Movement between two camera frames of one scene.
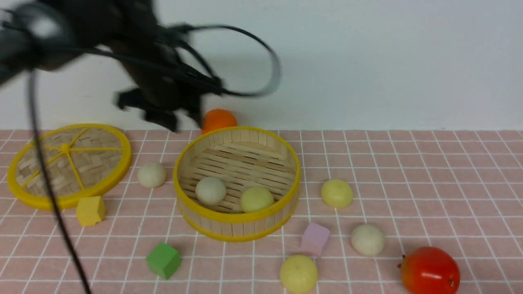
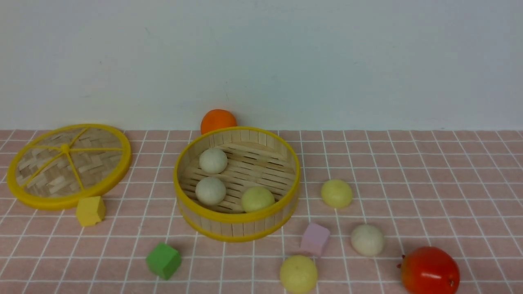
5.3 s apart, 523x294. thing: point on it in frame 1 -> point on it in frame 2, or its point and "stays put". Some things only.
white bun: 152,175 -> 213,161
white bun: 211,190 stays put
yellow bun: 255,199 stays put
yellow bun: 337,193 stays put
